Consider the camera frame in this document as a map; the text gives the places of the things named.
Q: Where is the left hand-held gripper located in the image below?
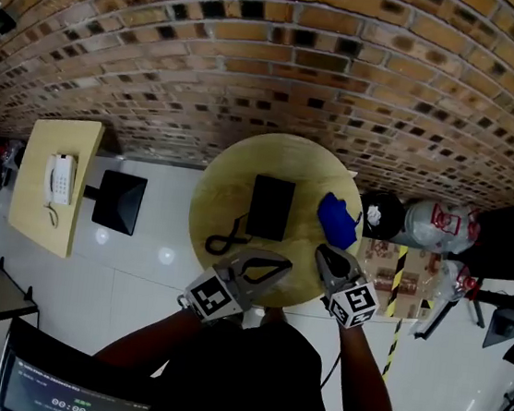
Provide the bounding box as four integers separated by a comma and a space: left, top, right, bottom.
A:
174, 239, 296, 336

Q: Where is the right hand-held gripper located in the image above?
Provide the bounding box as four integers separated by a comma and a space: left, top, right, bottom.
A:
305, 242, 387, 333

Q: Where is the blue cloth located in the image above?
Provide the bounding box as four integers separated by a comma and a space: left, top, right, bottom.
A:
312, 190, 364, 253

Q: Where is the person's left forearm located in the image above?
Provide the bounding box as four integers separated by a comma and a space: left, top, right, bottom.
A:
91, 297, 208, 380

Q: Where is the person's right forearm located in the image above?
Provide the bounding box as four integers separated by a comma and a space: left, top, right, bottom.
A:
328, 320, 408, 411

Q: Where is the printed cardboard box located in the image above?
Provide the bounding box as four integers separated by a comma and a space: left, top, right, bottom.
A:
350, 236, 443, 323

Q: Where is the black trash bin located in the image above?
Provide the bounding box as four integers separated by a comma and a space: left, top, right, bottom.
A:
354, 188, 409, 243

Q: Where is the large clear plastic bag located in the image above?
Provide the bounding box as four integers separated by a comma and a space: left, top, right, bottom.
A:
400, 197, 484, 257

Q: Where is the round wooden table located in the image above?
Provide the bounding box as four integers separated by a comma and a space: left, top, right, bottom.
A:
179, 122, 376, 319

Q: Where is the small clear plastic bag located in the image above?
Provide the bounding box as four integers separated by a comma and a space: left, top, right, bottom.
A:
433, 259, 483, 308

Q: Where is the black desk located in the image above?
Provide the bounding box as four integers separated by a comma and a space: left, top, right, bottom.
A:
457, 186, 514, 284

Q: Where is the white telephone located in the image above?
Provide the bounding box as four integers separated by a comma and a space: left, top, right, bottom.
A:
39, 152, 80, 229

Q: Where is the black computer monitor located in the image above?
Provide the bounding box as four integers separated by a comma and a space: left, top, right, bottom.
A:
0, 315, 161, 411

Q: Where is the square wooden table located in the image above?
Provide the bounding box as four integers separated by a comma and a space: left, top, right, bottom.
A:
3, 113, 106, 263

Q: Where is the black cable loop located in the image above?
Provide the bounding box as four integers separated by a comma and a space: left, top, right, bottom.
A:
204, 210, 251, 260

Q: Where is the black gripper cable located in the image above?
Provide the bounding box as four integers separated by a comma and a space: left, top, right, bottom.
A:
319, 346, 343, 393

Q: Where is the black wall switch panel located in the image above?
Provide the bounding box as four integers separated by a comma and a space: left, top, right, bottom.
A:
0, 8, 19, 36

